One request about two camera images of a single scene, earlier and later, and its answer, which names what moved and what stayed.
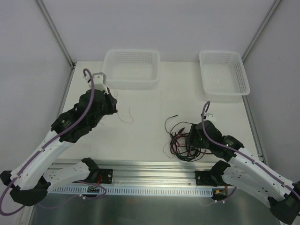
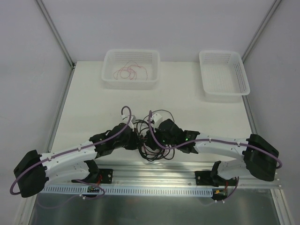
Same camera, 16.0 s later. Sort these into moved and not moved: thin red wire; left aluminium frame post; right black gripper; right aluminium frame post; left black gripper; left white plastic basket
Moved: thin red wire; left black gripper; right black gripper
Not moved: left aluminium frame post; right aluminium frame post; left white plastic basket
